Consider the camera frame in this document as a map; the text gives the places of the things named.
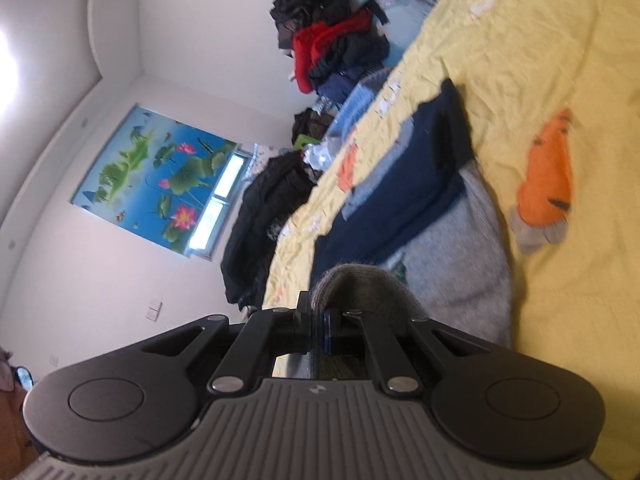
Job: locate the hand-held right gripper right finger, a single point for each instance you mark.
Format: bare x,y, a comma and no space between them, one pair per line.
327,337

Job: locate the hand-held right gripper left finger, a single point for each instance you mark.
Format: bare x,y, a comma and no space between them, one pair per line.
314,336

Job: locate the grey sweater with navy sleeves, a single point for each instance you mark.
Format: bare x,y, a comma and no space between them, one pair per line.
415,180

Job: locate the black jacket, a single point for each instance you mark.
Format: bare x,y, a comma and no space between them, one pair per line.
260,210

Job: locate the white plastic bag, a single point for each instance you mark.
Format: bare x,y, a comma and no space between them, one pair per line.
317,157

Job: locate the window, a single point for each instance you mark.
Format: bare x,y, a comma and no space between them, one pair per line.
227,175

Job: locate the green cloth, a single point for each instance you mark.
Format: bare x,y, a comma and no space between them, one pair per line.
302,142

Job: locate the light blue knit cloth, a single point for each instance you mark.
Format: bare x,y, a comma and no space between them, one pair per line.
350,110

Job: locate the lotus print window blind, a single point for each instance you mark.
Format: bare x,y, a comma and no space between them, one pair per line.
150,175

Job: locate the navy blue garment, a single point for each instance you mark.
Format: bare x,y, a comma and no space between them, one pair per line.
340,87

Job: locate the black padded garment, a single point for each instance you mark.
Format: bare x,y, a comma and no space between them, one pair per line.
350,55

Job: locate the black eyeglasses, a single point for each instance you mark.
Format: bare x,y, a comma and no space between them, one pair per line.
22,376

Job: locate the red garment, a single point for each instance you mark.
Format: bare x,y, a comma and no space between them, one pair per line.
320,40

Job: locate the person's face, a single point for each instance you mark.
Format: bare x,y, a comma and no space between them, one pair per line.
12,420

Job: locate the yellow printed bedspread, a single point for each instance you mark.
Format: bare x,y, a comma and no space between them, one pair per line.
550,60

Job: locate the white wall switch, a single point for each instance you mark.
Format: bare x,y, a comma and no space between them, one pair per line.
154,310

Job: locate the white wall socket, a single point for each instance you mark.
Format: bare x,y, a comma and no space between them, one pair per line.
53,360

